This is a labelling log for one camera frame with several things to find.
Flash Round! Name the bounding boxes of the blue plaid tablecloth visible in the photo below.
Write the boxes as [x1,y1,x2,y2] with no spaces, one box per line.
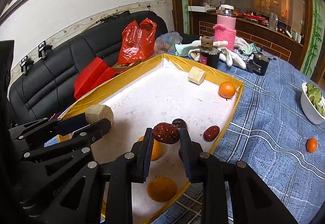
[152,43,325,224]

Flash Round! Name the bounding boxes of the orange tangerine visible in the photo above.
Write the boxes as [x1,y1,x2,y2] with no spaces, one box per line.
[306,138,318,153]
[151,139,165,161]

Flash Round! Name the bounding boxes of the smooth red jujube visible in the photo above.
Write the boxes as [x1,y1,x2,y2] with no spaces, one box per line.
[203,126,220,142]

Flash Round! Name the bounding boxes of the glass jug on sideboard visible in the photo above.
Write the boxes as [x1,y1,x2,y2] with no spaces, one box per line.
[268,12,278,31]

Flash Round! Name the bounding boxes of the clear plastic bag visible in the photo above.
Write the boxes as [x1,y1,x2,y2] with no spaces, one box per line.
[154,32,183,52]

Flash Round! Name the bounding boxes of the orange tangerine in tray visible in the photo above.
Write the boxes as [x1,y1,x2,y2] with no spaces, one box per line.
[151,139,165,161]

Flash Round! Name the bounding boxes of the pink thermos bottle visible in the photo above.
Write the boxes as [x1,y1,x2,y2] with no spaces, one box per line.
[213,4,236,51]

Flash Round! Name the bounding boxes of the large orange in tray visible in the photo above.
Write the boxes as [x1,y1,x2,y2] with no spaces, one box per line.
[146,177,178,202]

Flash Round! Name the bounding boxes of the wrinkled red jujube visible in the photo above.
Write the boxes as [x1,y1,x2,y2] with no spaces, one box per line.
[153,122,180,144]

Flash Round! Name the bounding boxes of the white cotton gloves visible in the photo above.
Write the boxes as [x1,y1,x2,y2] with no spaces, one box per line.
[174,37,259,70]

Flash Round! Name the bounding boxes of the black leather sofa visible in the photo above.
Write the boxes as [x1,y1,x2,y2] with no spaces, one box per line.
[9,11,167,125]

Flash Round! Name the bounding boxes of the red plastic bag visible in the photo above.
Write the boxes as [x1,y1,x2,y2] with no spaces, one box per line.
[118,18,157,64]

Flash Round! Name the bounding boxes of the black round jar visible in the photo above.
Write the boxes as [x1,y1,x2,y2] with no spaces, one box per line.
[252,52,270,76]

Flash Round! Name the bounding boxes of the dark plum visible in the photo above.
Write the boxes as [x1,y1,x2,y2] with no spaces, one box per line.
[172,118,187,129]

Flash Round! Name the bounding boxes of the dark jar with wooden stopper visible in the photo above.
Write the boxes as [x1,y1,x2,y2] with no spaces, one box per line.
[199,37,220,69]

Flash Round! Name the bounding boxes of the white bowl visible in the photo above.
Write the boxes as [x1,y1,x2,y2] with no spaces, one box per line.
[300,82,324,125]

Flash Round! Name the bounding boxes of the red box on sofa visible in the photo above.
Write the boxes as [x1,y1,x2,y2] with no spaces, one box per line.
[74,57,116,100]

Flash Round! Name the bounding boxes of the wooden sideboard cabinet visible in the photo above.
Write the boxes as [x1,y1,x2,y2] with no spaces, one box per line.
[190,11,306,70]

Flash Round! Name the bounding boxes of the beige food chunk in tray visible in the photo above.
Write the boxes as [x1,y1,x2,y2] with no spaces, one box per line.
[188,67,206,85]

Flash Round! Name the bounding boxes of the yellow cardboard tray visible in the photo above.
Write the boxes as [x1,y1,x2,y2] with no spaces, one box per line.
[57,53,245,224]

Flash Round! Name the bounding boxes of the orange tangerine tray corner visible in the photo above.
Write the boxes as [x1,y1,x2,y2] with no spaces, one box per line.
[218,82,236,99]

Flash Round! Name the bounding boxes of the green lettuce leaves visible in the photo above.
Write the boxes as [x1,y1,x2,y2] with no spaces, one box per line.
[306,82,324,116]

